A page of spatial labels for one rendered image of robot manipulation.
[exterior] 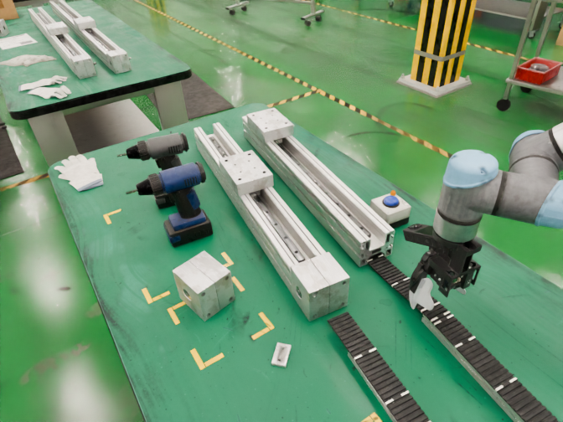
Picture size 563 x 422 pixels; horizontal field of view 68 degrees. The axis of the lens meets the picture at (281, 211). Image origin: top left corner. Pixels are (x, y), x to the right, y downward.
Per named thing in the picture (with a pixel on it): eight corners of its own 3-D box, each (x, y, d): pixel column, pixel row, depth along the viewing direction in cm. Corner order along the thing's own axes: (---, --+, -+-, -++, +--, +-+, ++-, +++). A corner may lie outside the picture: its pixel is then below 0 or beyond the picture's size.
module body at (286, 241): (327, 280, 103) (328, 254, 97) (291, 294, 99) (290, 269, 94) (222, 142, 161) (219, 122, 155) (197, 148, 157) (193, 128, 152)
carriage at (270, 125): (294, 141, 146) (293, 124, 142) (265, 150, 143) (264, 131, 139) (275, 124, 158) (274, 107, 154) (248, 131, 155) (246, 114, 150)
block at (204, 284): (243, 293, 100) (239, 265, 94) (204, 321, 94) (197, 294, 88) (218, 272, 106) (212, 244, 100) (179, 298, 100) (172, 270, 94)
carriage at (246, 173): (274, 193, 122) (273, 174, 118) (239, 204, 119) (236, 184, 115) (253, 167, 134) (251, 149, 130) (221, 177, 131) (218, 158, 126)
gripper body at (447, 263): (444, 301, 79) (457, 254, 72) (414, 271, 85) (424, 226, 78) (475, 286, 81) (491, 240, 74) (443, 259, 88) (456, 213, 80)
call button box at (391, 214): (408, 223, 118) (411, 205, 114) (379, 234, 115) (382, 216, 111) (391, 208, 124) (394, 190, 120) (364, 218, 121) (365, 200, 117)
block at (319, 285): (356, 301, 97) (358, 273, 91) (309, 321, 93) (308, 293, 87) (336, 276, 103) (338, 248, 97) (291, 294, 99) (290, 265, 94)
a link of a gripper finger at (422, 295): (417, 326, 84) (438, 292, 80) (399, 306, 88) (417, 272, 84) (428, 324, 86) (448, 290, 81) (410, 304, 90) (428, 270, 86)
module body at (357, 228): (391, 254, 108) (395, 229, 103) (358, 267, 105) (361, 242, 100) (267, 131, 166) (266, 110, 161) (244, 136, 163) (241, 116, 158)
